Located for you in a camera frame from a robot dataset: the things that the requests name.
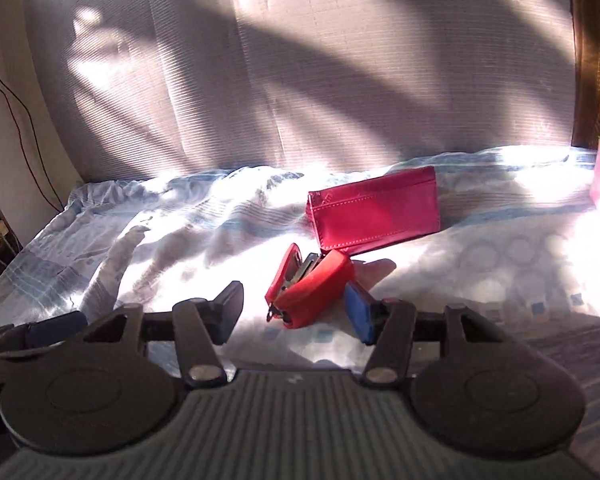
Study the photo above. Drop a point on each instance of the grey fabric headboard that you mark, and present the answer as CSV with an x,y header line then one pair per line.
x,y
305,70

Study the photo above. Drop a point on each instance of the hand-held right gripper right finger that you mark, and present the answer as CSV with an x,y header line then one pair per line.
x,y
359,312

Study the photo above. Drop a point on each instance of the red leather wallet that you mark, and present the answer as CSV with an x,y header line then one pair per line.
x,y
375,215

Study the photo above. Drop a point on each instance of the white blue patterned bed sheet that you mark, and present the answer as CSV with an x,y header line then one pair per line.
x,y
205,220

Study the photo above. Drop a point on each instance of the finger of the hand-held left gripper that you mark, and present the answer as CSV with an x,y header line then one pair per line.
x,y
0,342
57,329

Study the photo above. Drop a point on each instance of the red stapler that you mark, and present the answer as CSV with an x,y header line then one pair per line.
x,y
320,285

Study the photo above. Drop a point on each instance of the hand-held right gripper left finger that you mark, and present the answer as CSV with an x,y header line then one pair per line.
x,y
230,312

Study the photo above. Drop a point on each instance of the grey striped cloth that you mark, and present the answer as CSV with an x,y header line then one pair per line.
x,y
585,375

